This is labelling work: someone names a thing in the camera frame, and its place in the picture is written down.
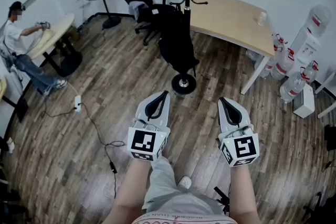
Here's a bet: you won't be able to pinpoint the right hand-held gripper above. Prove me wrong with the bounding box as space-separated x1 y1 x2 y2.
218 97 260 167

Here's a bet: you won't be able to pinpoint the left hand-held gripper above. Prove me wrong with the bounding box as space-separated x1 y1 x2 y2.
127 90 171 162

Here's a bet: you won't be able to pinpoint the black backpack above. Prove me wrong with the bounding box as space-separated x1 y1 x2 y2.
157 4 200 78

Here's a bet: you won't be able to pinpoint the person's left forearm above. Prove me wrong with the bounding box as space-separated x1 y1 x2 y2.
102 157 158 224

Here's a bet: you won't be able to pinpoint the person's right forearm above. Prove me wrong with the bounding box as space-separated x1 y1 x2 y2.
229 164 260 224

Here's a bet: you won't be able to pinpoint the clear water jug red cap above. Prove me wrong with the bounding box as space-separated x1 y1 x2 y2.
256 55 276 79
279 67 308 103
271 33 288 61
270 47 295 81
303 60 320 84

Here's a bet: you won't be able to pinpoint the white box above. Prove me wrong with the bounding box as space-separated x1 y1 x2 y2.
292 83 316 119

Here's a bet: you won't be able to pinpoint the grey shorts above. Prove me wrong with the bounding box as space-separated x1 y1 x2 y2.
143 157 229 216

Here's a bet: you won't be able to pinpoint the white shoe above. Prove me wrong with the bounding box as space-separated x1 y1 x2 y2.
177 175 192 189

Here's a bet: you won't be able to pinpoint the black bag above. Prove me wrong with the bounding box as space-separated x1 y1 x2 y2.
324 124 336 152

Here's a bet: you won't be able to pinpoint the light wooden desk white legs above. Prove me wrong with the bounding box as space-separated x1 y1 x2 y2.
187 0 276 95

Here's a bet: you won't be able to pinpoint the clear plastic cup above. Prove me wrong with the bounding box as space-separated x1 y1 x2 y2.
256 11 268 26

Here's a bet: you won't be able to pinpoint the grey cloth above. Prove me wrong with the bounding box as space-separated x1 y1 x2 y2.
128 0 149 22

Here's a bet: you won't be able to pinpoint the white shirt pink print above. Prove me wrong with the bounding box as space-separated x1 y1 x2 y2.
131 212 238 224

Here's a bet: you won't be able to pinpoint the round wooden table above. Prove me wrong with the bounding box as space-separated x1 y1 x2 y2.
26 13 83 78

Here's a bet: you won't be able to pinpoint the beige bundle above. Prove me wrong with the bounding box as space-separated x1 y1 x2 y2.
27 28 57 55

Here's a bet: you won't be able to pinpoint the large clear water barrel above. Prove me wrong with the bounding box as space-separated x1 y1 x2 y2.
306 4 332 36

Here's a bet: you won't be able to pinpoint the white power strip with cable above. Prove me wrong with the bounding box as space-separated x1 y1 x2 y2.
43 102 125 200

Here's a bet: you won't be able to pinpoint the black harness strap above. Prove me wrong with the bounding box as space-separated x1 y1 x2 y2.
213 186 232 215

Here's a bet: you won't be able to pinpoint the white power cable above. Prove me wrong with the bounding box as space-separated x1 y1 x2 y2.
66 82 80 98

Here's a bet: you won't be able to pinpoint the white table frame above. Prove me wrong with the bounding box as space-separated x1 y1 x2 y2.
314 70 336 119

